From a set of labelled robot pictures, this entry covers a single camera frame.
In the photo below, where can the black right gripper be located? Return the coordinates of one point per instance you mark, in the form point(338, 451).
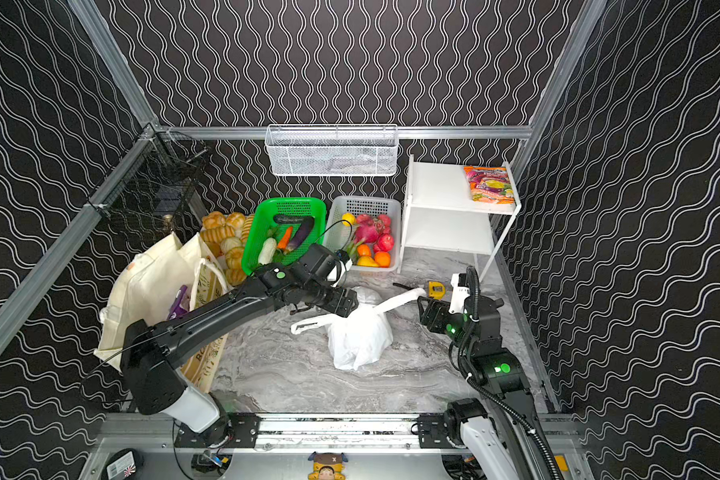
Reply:
point(430, 312)

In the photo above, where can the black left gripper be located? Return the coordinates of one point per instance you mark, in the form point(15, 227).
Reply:
point(345, 300)

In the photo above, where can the white plastic grocery bag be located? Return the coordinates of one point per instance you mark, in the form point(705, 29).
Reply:
point(361, 338)

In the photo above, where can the green plastic basket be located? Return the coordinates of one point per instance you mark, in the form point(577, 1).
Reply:
point(267, 232)

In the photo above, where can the purple Fox's candy bag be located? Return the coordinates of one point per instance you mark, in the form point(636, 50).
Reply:
point(180, 305)

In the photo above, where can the cream floral tote bag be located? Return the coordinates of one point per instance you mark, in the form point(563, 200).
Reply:
point(146, 289)

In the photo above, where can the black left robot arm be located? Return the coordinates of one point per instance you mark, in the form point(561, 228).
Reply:
point(152, 355)

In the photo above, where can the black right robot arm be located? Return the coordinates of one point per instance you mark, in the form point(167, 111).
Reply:
point(498, 432)

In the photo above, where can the yellow tape measure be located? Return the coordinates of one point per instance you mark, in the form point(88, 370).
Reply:
point(436, 290)

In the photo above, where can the orange fruit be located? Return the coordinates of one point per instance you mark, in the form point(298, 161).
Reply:
point(382, 259)

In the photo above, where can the white plastic basket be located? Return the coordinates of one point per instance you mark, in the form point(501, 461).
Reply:
point(340, 236)

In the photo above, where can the red apple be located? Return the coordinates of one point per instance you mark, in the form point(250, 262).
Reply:
point(385, 243)

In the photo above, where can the pink dragon fruit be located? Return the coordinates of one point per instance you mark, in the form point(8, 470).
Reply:
point(368, 229)

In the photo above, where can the orange carrot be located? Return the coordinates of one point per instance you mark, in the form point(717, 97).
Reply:
point(284, 238)

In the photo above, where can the yellow lemon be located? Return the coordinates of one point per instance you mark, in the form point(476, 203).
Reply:
point(348, 219)

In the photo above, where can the purple eggplant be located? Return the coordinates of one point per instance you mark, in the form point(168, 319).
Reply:
point(305, 227)

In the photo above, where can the white daikon radish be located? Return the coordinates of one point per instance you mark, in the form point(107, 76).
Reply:
point(267, 252)

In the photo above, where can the dark green cucumber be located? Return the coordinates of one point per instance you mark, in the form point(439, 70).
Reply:
point(283, 219)

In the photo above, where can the white two-tier shelf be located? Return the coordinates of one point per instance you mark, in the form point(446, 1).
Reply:
point(439, 214)

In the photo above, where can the braided bread middle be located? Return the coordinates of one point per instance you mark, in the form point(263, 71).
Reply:
point(226, 235)

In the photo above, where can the orange candy bag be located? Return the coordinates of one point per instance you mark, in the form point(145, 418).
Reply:
point(489, 185)

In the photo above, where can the small toy figure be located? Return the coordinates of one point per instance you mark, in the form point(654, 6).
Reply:
point(327, 466)

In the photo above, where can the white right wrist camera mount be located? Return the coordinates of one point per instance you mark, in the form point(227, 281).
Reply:
point(460, 293)

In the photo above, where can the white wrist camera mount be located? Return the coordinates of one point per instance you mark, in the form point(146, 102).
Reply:
point(460, 293)
point(342, 265)

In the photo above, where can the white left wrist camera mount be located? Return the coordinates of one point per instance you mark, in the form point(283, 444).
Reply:
point(342, 265)

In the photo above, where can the white wire wall basket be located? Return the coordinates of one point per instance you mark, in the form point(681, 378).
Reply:
point(332, 149)

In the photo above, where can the black wire rack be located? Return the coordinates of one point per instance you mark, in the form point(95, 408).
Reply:
point(159, 195)

